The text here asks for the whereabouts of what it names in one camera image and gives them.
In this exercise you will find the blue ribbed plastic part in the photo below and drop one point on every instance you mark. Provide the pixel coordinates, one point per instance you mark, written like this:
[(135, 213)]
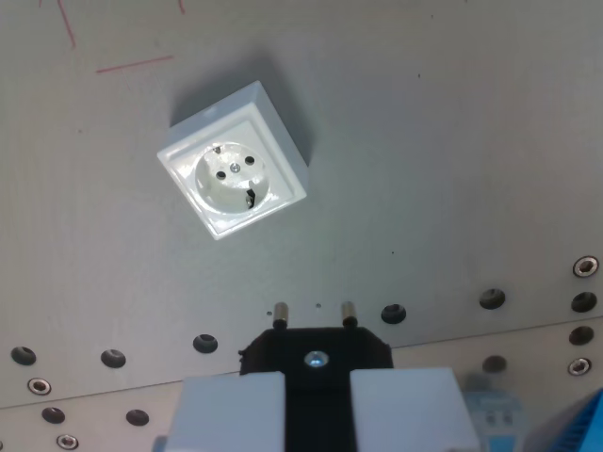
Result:
[(572, 426)]

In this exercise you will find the black plug with metal pins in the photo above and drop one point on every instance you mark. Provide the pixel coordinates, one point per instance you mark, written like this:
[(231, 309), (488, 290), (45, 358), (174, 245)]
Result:
[(316, 386)]

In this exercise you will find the blue and white labelled device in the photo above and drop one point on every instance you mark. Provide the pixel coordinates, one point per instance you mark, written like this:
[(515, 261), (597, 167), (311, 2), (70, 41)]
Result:
[(494, 414)]

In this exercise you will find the white wall socket box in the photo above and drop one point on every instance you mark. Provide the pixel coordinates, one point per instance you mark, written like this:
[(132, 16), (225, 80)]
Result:
[(235, 169)]

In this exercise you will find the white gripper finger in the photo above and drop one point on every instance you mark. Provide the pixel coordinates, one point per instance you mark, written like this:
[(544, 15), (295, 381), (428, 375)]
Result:
[(410, 409), (226, 414)]

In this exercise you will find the silver hex socket screw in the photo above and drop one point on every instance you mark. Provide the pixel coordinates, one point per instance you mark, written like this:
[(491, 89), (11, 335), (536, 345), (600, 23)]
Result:
[(67, 441), (38, 385), (579, 366), (585, 267)]

